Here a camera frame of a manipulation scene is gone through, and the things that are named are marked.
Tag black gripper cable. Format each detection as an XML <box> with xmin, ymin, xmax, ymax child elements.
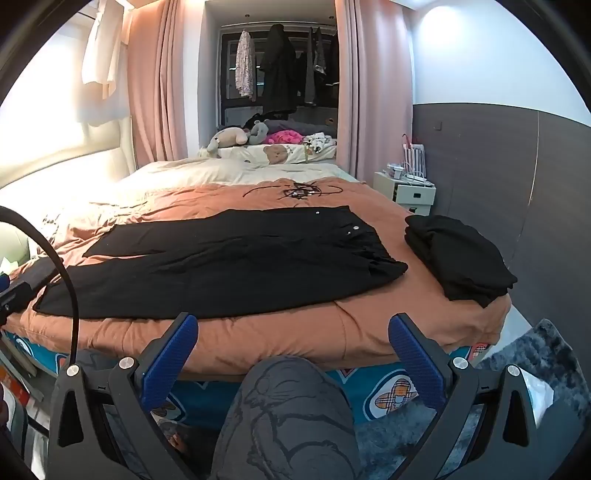
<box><xmin>0</xmin><ymin>206</ymin><xmax>80</xmax><ymax>370</ymax></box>

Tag white nightstand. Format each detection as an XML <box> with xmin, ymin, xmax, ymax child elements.
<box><xmin>373</xmin><ymin>172</ymin><xmax>437</xmax><ymax>217</ymax></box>

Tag pink curtain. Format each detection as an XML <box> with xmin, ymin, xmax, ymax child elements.
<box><xmin>127</xmin><ymin>0</ymin><xmax>205</xmax><ymax>174</ymax></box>
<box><xmin>335</xmin><ymin>0</ymin><xmax>415</xmax><ymax>185</ymax></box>

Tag dark hanging garments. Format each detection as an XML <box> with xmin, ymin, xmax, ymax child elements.
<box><xmin>302</xmin><ymin>25</ymin><xmax>341</xmax><ymax>107</ymax></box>

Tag blue patterned bed sheet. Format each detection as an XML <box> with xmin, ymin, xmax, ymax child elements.
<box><xmin>0</xmin><ymin>323</ymin><xmax>491</xmax><ymax>432</ymax></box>

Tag cream duvet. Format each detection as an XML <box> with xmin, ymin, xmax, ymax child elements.
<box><xmin>41</xmin><ymin>157</ymin><xmax>365</xmax><ymax>241</ymax></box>

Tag cream padded headboard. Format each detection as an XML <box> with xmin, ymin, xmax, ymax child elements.
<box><xmin>0</xmin><ymin>115</ymin><xmax>137</xmax><ymax>195</ymax></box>

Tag dark grey bedding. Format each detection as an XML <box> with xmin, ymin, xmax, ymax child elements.
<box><xmin>268</xmin><ymin>117</ymin><xmax>338</xmax><ymax>139</ymax></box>

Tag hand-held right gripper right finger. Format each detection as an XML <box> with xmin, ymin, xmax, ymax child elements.
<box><xmin>388</xmin><ymin>313</ymin><xmax>546</xmax><ymax>467</ymax></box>

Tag floral hanging shirt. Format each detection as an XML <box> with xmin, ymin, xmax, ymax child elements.
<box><xmin>235</xmin><ymin>30</ymin><xmax>256</xmax><ymax>101</ymax></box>

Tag beige plush toy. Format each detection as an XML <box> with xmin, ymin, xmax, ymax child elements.
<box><xmin>205</xmin><ymin>127</ymin><xmax>252</xmax><ymax>156</ymax></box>

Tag black hanging coat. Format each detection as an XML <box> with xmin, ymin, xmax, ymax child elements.
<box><xmin>261</xmin><ymin>24</ymin><xmax>298</xmax><ymax>114</ymax></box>

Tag grey plush toy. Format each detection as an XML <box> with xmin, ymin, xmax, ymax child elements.
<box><xmin>247</xmin><ymin>119</ymin><xmax>271</xmax><ymax>145</ymax></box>

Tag tangled black cable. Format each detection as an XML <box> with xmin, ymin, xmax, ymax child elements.
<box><xmin>242</xmin><ymin>181</ymin><xmax>345</xmax><ymax>200</ymax></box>

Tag black pants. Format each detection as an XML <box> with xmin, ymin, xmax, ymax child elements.
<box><xmin>36</xmin><ymin>206</ymin><xmax>409</xmax><ymax>320</ymax></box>

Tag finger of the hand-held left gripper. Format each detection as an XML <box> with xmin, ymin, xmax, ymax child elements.
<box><xmin>0</xmin><ymin>257</ymin><xmax>63</xmax><ymax>324</ymax></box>

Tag white hanging garment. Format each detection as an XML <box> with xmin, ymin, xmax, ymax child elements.
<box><xmin>82</xmin><ymin>0</ymin><xmax>133</xmax><ymax>100</ymax></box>

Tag folded black clothes stack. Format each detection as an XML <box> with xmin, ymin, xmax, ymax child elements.
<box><xmin>404</xmin><ymin>215</ymin><xmax>519</xmax><ymax>309</ymax></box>

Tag grey shaggy rug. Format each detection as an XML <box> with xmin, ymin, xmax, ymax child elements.
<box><xmin>355</xmin><ymin>318</ymin><xmax>588</xmax><ymax>480</ymax></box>

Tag orange blanket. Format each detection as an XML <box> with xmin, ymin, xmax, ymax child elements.
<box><xmin>2</xmin><ymin>178</ymin><xmax>512</xmax><ymax>377</ymax></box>

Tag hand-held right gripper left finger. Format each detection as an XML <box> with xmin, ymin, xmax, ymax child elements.
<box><xmin>48</xmin><ymin>313</ymin><xmax>200</xmax><ymax>467</ymax></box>

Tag white plastic bag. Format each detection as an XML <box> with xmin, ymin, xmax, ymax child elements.
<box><xmin>524</xmin><ymin>373</ymin><xmax>556</xmax><ymax>418</ymax></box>

